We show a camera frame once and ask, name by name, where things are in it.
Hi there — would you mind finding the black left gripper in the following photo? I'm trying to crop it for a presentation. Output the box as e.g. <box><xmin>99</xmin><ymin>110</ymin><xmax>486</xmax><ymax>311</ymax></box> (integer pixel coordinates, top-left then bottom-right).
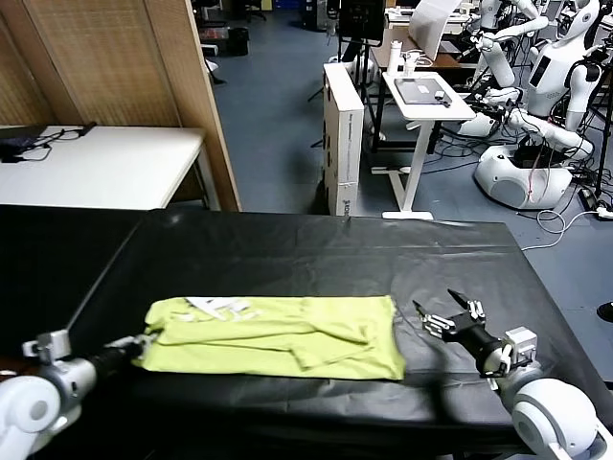
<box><xmin>92</xmin><ymin>332</ymin><xmax>161</xmax><ymax>380</ymax></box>

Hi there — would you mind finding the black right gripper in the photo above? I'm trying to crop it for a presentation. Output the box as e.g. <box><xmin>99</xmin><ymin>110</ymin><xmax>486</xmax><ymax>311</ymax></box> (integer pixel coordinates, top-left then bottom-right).
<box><xmin>411</xmin><ymin>287</ymin><xmax>510</xmax><ymax>377</ymax></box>

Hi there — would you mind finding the yellow-green t-shirt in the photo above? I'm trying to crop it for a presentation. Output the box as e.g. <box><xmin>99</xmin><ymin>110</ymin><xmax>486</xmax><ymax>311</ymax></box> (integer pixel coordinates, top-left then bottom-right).
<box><xmin>131</xmin><ymin>295</ymin><xmax>407</xmax><ymax>381</ymax></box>

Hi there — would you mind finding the black plastic table cover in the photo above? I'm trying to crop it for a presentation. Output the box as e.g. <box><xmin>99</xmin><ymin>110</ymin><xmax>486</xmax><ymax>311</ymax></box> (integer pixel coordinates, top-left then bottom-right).
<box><xmin>28</xmin><ymin>210</ymin><xmax>613</xmax><ymax>456</ymax></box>

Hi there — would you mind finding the white rectangular table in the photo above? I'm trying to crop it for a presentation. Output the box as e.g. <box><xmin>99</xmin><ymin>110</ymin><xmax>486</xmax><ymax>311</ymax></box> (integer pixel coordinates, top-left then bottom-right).
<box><xmin>0</xmin><ymin>125</ymin><xmax>222</xmax><ymax>211</ymax></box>

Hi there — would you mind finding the tall white cardboard box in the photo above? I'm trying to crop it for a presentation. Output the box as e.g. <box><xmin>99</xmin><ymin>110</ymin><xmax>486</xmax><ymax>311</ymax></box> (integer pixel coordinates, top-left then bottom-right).
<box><xmin>322</xmin><ymin>61</ymin><xmax>365</xmax><ymax>217</ymax></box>

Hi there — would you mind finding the black tripod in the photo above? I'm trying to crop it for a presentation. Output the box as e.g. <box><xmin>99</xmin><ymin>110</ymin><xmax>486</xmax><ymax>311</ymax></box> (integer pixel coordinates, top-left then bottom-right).
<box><xmin>578</xmin><ymin>40</ymin><xmax>613</xmax><ymax>202</ymax></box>

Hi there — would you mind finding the white adjustable side desk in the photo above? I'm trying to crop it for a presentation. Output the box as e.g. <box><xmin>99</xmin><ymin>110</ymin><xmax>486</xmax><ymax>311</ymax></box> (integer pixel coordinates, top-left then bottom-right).
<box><xmin>371</xmin><ymin>70</ymin><xmax>477</xmax><ymax>220</ymax></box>

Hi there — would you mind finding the grey laptop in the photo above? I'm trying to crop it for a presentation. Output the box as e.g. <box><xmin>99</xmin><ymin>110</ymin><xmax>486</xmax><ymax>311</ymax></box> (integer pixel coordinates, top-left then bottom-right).
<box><xmin>394</xmin><ymin>77</ymin><xmax>450</xmax><ymax>104</ymax></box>

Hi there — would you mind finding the black pouch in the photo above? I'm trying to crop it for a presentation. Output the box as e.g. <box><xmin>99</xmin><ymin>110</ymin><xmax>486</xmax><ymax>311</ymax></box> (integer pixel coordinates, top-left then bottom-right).
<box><xmin>0</xmin><ymin>135</ymin><xmax>39</xmax><ymax>153</ymax></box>

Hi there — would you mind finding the white humanoid robot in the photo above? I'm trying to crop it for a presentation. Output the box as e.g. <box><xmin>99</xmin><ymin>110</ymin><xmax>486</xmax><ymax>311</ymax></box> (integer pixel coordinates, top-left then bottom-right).
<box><xmin>458</xmin><ymin>0</ymin><xmax>607</xmax><ymax>211</ymax></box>
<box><xmin>472</xmin><ymin>0</ymin><xmax>551</xmax><ymax>91</ymax></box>

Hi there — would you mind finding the brown desk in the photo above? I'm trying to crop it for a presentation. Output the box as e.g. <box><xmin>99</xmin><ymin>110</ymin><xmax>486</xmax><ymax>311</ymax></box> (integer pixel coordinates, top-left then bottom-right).
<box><xmin>368</xmin><ymin>25</ymin><xmax>483</xmax><ymax>72</ymax></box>

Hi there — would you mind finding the white bottle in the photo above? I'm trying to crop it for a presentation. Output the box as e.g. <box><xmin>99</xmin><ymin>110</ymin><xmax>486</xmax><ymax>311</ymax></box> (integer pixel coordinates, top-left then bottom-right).
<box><xmin>386</xmin><ymin>39</ymin><xmax>402</xmax><ymax>76</ymax></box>

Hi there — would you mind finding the white curved panel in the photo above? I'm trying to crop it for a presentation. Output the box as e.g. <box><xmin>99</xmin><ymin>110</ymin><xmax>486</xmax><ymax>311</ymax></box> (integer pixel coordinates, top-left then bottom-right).
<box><xmin>408</xmin><ymin>0</ymin><xmax>463</xmax><ymax>63</ymax></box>

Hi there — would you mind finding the black monitor on stand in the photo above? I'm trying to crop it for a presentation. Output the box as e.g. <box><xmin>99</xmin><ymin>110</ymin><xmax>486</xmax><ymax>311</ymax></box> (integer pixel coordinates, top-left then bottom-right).
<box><xmin>336</xmin><ymin>0</ymin><xmax>387</xmax><ymax>64</ymax></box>

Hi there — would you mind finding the black bin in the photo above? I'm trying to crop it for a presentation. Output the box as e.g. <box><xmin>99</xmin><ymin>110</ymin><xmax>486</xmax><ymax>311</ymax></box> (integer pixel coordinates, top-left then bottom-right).
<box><xmin>227</xmin><ymin>26</ymin><xmax>250</xmax><ymax>56</ymax></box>

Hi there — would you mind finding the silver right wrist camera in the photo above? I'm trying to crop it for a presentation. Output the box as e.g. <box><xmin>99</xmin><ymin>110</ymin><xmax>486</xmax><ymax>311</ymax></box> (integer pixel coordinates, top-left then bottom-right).
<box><xmin>499</xmin><ymin>325</ymin><xmax>541</xmax><ymax>380</ymax></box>

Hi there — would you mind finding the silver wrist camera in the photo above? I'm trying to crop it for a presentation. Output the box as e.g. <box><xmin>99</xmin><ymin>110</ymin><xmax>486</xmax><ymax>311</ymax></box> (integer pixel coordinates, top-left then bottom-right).
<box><xmin>499</xmin><ymin>325</ymin><xmax>541</xmax><ymax>380</ymax></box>
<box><xmin>22</xmin><ymin>329</ymin><xmax>72</xmax><ymax>360</ymax></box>

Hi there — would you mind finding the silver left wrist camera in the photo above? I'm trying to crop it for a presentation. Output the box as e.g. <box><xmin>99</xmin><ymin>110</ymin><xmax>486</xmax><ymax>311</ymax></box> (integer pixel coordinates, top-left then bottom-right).
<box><xmin>22</xmin><ymin>329</ymin><xmax>72</xmax><ymax>360</ymax></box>

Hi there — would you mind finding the white floor cable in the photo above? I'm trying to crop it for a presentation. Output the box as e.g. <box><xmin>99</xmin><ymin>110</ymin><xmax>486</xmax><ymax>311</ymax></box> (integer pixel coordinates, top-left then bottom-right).
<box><xmin>520</xmin><ymin>204</ymin><xmax>601</xmax><ymax>252</ymax></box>

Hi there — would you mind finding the black cable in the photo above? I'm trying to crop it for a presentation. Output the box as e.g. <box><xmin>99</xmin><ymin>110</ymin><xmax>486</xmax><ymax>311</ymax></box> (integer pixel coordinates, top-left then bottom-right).
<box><xmin>21</xmin><ymin>122</ymin><xmax>98</xmax><ymax>162</ymax></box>

